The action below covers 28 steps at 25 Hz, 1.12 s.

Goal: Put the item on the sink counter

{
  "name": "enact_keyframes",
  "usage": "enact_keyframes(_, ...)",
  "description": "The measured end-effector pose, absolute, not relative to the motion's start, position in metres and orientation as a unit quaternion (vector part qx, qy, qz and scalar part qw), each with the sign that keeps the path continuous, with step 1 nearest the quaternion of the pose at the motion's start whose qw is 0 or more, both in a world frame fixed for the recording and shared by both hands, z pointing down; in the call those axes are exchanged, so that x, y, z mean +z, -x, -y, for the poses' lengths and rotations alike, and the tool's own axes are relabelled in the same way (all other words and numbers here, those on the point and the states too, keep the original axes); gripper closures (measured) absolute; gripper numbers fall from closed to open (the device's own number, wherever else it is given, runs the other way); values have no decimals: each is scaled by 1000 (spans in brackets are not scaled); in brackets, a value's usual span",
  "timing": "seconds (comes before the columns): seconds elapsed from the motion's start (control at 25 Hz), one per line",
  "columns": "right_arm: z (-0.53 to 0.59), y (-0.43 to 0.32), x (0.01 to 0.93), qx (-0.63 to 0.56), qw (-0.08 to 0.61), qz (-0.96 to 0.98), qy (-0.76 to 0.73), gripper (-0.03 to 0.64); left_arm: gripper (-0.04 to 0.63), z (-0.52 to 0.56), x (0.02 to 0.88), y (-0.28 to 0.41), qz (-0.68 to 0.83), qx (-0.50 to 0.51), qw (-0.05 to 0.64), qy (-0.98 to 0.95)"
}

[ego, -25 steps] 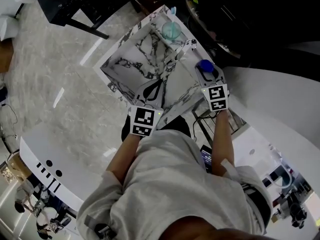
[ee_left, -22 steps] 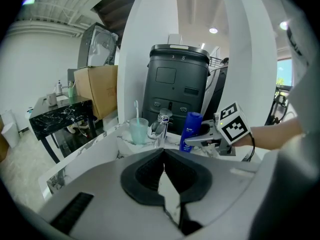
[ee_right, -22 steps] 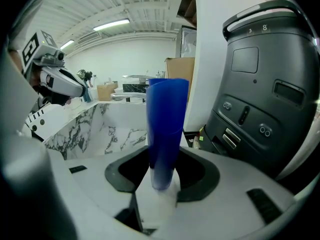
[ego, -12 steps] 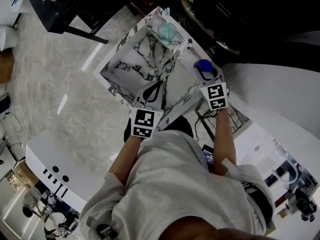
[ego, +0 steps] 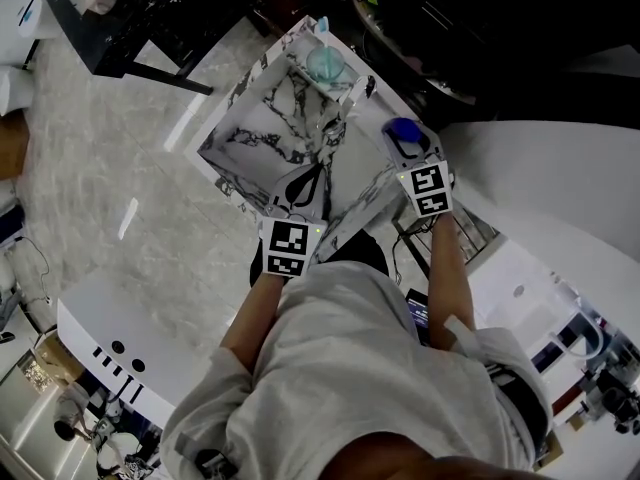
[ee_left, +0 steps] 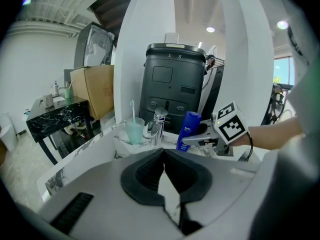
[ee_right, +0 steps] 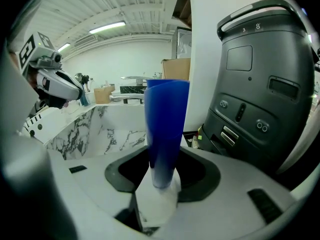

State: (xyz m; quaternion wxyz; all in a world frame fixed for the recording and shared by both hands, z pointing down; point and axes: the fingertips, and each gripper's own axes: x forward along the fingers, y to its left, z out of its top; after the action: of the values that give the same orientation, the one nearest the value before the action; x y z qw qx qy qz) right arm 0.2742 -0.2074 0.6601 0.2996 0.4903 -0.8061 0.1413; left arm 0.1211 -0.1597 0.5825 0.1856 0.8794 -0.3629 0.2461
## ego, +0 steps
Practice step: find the brown box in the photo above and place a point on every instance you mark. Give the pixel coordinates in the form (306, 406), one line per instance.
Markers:
(12, 145)

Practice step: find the person's right forearm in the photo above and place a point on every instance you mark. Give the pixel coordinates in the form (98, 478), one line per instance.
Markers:
(447, 273)

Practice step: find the white round device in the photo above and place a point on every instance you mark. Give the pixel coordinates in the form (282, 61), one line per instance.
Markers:
(35, 15)

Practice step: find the teal glass cup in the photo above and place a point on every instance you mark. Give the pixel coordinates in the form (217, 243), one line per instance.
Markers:
(325, 65)

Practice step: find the person's left forearm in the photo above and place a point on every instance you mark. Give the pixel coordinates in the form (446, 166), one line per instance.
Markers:
(255, 318)

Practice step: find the black speckled table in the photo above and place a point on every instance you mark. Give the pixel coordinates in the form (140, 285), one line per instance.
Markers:
(160, 13)

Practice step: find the chrome faucet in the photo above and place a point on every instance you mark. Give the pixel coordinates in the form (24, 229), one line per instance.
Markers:
(350, 95)

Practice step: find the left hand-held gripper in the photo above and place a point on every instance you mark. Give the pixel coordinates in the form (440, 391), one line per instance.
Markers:
(287, 243)

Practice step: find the blue plastic tube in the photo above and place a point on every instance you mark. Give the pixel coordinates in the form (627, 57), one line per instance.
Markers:
(401, 129)

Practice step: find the white curved faucet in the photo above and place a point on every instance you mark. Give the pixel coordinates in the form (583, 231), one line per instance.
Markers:
(592, 330)

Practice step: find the white panel with black slots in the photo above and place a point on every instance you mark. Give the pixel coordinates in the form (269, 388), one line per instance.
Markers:
(125, 338)

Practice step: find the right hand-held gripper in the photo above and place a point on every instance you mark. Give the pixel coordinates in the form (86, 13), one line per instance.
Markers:
(430, 183)

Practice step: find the person's face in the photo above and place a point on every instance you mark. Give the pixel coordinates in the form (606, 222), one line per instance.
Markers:
(440, 460)

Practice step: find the person's grey shirt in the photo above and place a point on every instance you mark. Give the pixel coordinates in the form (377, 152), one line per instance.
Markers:
(350, 368)

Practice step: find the dark tablet screen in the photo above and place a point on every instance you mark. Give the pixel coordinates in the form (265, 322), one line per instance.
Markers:
(417, 308)

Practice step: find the pink cup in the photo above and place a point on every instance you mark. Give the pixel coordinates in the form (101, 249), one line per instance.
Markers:
(100, 0)

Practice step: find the marble pattern sink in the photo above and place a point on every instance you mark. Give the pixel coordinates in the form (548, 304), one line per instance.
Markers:
(265, 118)

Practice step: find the metal sink stand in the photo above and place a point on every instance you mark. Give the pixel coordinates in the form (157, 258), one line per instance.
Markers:
(470, 233)

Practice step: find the black office chair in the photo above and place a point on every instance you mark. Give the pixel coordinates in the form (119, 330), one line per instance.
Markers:
(615, 398)

